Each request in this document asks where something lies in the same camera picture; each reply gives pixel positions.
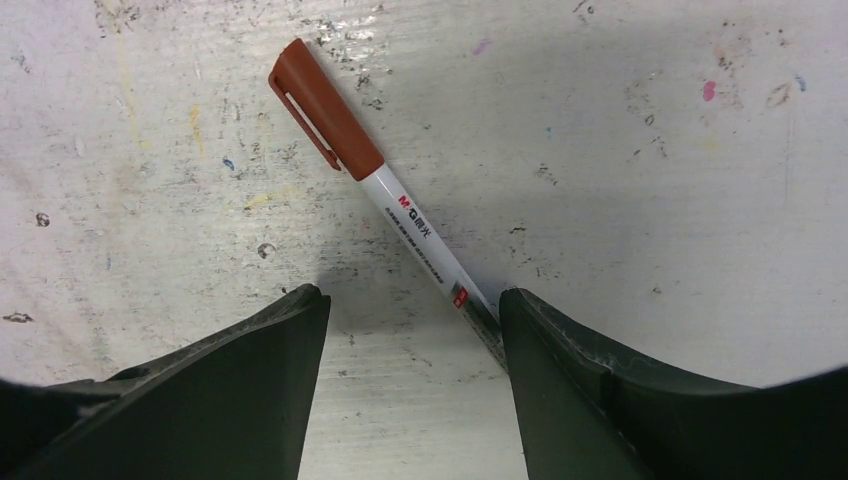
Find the white marker pen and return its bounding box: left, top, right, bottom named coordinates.
left=359, top=164, right=507, bottom=369

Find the red marker cap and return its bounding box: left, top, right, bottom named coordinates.
left=268, top=38, right=385, bottom=181

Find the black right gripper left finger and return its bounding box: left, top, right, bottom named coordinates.
left=1, top=284, right=331, bottom=479

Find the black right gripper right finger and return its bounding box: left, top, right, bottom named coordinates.
left=499, top=288, right=847, bottom=479

